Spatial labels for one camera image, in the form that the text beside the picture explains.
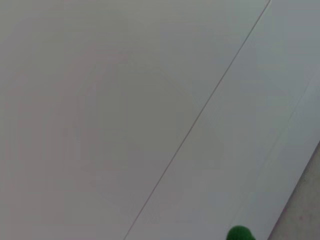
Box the cream handbag with green handles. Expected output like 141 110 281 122
226 224 256 240

